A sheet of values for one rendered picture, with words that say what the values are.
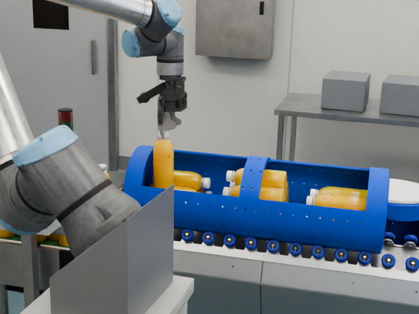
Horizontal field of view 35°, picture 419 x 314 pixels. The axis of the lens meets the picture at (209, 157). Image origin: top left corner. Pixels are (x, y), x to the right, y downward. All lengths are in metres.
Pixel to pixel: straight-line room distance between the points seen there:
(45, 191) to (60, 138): 0.12
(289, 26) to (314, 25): 0.20
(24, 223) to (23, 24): 4.72
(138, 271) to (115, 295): 0.07
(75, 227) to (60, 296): 0.16
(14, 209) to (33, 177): 0.15
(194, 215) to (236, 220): 0.14
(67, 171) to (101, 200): 0.10
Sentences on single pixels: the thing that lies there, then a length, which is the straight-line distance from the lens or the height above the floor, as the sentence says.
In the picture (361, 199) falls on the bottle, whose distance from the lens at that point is 2.19.
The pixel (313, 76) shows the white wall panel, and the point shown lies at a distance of 5.50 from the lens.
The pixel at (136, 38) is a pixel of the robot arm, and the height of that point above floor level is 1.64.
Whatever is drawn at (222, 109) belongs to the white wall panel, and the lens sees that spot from 5.70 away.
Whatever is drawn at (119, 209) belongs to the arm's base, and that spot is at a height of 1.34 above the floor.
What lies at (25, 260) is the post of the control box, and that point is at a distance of 2.34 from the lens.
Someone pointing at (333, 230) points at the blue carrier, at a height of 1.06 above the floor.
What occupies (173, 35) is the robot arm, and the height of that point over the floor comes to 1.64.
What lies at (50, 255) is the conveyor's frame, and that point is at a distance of 2.39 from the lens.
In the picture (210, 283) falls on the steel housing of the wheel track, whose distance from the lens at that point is 2.32.
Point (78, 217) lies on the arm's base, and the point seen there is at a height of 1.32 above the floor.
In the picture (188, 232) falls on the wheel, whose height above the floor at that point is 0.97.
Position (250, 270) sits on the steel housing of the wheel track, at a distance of 2.26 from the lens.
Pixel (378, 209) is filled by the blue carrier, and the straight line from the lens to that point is 2.13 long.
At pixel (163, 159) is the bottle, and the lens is 2.25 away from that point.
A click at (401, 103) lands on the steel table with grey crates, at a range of 4.73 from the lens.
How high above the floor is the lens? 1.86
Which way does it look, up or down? 16 degrees down
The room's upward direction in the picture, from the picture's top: 2 degrees clockwise
